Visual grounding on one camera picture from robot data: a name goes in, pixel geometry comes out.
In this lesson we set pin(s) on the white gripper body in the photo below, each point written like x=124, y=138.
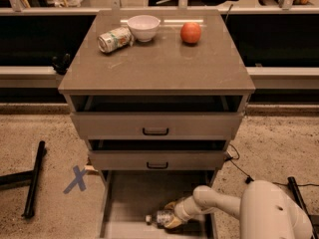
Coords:
x=181, y=210

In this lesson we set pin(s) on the clear plastic water bottle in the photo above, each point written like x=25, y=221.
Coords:
x=161, y=218

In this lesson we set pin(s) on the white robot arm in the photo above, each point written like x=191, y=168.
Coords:
x=264, y=211

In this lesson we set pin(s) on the bottom grey drawer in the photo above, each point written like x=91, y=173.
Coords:
x=132, y=195

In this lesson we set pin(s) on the grey drawer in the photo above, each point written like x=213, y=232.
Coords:
x=182, y=126
x=180, y=154
x=132, y=195

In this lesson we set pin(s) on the middle grey drawer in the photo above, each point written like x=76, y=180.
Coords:
x=180, y=154

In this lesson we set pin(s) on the grey drawer cabinet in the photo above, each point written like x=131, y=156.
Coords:
x=164, y=75

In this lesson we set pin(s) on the top grey drawer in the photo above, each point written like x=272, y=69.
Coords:
x=182, y=126

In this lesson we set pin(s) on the blue tape cross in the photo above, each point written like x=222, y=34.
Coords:
x=77, y=181

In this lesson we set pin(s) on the black right stand leg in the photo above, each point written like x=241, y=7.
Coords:
x=314, y=219

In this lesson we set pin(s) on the black stand leg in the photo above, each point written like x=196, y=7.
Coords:
x=29, y=178
x=314, y=219

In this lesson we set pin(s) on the black left stand leg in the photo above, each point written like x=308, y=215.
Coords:
x=29, y=178

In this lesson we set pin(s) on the orange round fruit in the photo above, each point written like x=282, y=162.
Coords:
x=190, y=32

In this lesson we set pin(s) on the green white soda can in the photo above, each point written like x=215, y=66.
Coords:
x=115, y=39

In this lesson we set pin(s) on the white bowl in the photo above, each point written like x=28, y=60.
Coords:
x=144, y=27

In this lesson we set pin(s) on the black middle drawer handle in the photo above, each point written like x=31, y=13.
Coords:
x=163, y=165

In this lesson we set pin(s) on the black drawer handle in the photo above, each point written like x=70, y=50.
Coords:
x=155, y=131
x=163, y=165

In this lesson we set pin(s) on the black top drawer handle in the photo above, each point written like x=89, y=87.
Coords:
x=155, y=131

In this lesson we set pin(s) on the black clamp on rail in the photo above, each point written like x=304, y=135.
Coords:
x=61, y=65

